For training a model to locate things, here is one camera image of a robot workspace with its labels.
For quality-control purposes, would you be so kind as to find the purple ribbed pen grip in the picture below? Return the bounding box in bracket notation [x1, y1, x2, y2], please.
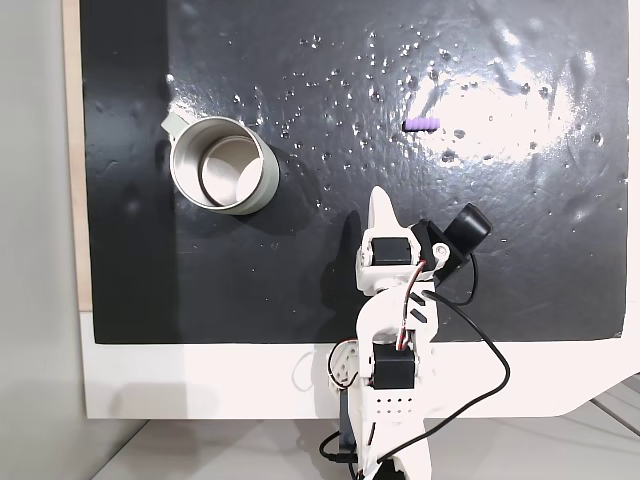
[403, 117, 443, 133]

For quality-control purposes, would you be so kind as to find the metal cup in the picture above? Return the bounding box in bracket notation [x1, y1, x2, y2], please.
[160, 113, 282, 217]

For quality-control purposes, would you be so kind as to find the black mat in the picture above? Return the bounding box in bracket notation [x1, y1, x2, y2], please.
[78, 0, 630, 346]

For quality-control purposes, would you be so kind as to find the white base board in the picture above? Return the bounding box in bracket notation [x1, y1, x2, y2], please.
[81, 308, 640, 421]

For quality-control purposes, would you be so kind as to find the wooden board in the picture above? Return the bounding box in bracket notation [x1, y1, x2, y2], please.
[61, 0, 94, 314]

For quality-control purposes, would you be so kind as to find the black camera box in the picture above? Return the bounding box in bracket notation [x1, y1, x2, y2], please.
[412, 202, 494, 287]

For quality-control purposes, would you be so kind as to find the thin white cable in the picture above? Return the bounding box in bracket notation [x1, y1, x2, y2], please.
[290, 348, 327, 393]

